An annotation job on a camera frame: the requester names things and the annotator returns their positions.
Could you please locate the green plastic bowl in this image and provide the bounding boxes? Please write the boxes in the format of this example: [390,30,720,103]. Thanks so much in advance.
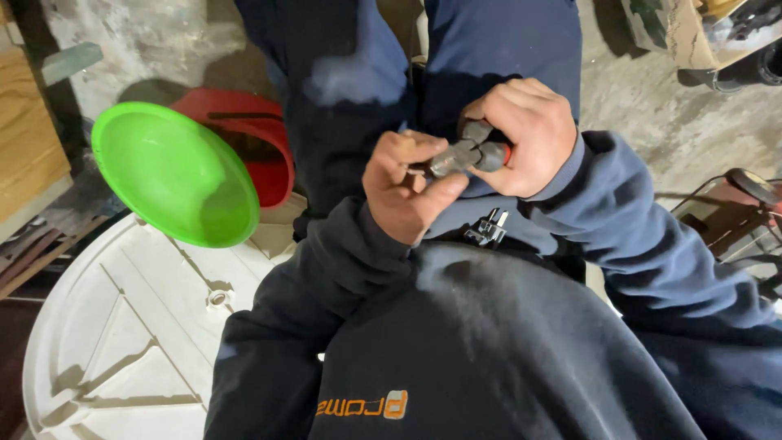
[90,101,261,249]

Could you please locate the red metal machine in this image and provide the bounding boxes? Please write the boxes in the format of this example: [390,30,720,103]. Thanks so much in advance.
[671,168,782,297]

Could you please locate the black electric plug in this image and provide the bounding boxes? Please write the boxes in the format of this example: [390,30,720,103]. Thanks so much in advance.
[463,208,510,248]

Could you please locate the light wooden board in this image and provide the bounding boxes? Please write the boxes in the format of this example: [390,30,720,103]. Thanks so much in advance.
[0,44,74,245]

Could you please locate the person's left hand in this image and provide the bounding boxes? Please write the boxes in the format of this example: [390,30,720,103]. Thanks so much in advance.
[362,130,471,246]

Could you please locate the red plastic bucket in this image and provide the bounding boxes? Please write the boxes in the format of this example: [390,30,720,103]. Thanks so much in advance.
[171,87,297,210]

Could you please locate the person's leg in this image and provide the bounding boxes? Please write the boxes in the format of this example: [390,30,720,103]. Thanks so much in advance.
[422,0,582,257]
[234,0,424,240]

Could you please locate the person's dark sweatshirt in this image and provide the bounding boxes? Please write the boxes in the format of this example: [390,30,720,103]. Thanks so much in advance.
[305,241,710,440]

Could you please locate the heap of wooden slats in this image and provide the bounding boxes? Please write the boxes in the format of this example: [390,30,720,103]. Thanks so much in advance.
[0,211,114,301]

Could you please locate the cardboard box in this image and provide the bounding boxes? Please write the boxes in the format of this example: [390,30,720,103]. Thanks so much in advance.
[620,0,782,71]

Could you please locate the grey red handled pliers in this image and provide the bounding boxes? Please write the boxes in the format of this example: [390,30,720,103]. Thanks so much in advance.
[406,119,513,179]

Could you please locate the person's right hand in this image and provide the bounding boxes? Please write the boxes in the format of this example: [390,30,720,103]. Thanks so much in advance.
[458,78,578,199]

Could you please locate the black round rubber part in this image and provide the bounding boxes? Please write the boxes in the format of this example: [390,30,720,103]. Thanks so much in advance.
[677,40,782,94]

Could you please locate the white round plastic table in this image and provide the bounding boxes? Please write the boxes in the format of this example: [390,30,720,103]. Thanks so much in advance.
[22,192,309,440]

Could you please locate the person's right leg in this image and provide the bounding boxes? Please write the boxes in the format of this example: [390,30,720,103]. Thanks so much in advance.
[422,0,582,257]

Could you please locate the person's left leg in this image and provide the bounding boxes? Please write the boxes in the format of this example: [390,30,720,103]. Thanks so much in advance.
[234,0,424,240]

